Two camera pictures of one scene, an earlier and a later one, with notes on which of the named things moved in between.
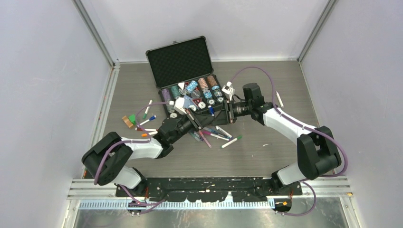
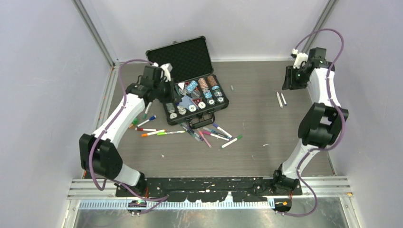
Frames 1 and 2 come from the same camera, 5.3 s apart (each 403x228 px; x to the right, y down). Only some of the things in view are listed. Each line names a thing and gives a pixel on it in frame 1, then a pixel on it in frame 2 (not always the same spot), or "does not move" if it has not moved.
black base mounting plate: (207, 189) does not move
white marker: (279, 99) does not move
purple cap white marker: (217, 128) does not move
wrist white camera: (179, 105) to (167, 68)
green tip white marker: (147, 109) does not move
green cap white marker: (228, 143) does not move
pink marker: (205, 139) does not move
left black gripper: (198, 120) to (174, 97)
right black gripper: (226, 116) to (289, 83)
